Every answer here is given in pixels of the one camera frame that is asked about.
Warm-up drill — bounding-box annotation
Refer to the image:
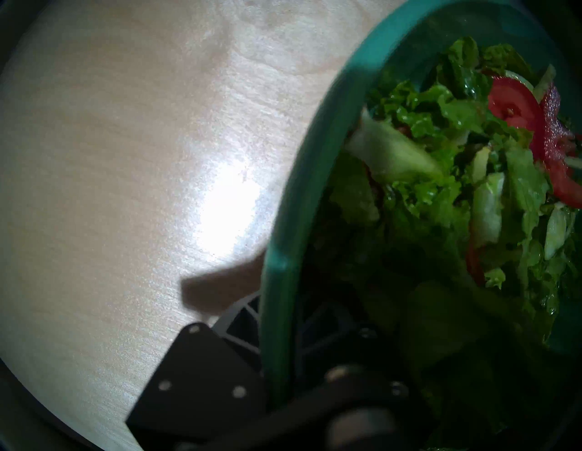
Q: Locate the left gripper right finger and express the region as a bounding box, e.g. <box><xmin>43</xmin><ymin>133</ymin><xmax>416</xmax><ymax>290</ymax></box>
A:
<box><xmin>295</xmin><ymin>296</ymin><xmax>412</xmax><ymax>398</ymax></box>

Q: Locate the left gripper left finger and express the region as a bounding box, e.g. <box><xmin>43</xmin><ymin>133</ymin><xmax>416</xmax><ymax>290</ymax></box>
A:
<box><xmin>126</xmin><ymin>293</ymin><xmax>270</xmax><ymax>439</ymax></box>

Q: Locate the green salad bowl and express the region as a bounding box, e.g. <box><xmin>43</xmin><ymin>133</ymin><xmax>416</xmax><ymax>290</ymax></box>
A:
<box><xmin>259</xmin><ymin>0</ymin><xmax>582</xmax><ymax>410</ymax></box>

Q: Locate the chopped lettuce tomato cucumber salad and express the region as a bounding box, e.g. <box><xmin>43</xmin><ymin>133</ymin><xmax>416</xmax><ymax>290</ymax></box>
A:
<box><xmin>309</xmin><ymin>36</ymin><xmax>582</xmax><ymax>451</ymax></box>

